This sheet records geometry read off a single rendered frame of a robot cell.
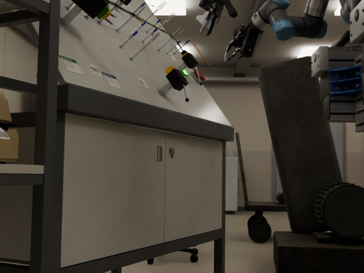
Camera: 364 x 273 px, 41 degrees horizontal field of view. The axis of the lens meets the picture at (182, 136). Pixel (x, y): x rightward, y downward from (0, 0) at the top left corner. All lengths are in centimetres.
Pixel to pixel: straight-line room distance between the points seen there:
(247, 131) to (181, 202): 729
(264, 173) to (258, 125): 87
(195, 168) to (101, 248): 67
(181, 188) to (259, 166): 726
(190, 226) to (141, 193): 41
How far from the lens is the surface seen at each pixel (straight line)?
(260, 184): 909
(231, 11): 210
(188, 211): 193
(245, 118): 913
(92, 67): 145
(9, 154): 115
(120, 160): 150
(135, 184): 157
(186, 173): 190
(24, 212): 133
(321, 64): 186
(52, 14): 123
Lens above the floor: 64
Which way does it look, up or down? 5 degrees up
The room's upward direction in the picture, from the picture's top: 1 degrees clockwise
